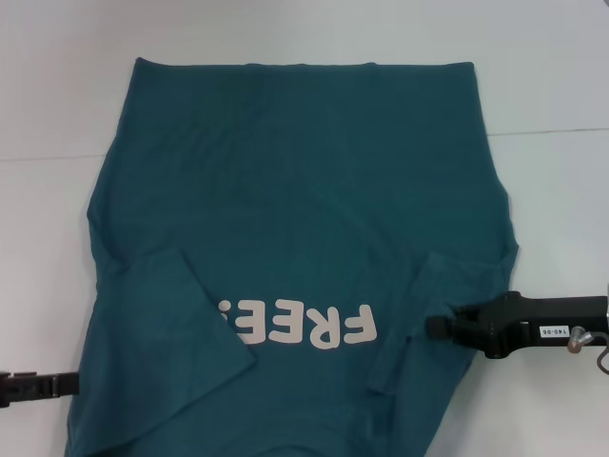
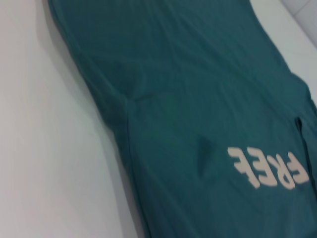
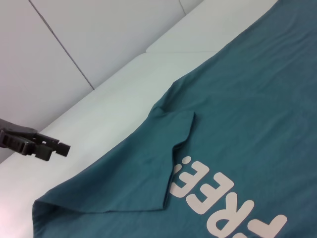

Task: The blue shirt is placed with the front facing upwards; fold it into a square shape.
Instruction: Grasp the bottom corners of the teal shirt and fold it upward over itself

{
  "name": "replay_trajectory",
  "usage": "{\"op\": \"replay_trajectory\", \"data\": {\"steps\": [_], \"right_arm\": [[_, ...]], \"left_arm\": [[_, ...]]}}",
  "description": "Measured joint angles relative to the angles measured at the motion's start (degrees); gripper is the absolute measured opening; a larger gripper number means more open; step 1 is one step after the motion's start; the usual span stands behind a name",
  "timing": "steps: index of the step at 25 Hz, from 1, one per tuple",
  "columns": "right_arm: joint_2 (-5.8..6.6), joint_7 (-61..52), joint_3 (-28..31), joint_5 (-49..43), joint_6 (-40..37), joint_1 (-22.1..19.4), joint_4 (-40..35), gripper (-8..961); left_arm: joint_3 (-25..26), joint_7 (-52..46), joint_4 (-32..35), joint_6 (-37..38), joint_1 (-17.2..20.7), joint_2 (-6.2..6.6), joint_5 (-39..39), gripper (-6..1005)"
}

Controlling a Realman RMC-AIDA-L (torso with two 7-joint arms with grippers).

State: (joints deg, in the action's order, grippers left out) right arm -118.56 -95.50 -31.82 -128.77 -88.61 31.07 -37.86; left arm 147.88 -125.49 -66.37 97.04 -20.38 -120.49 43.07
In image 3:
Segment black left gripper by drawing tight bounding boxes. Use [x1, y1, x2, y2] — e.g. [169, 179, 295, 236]
[0, 118, 72, 162]

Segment teal blue FREE t-shirt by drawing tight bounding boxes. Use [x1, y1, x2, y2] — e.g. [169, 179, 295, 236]
[31, 0, 317, 238]

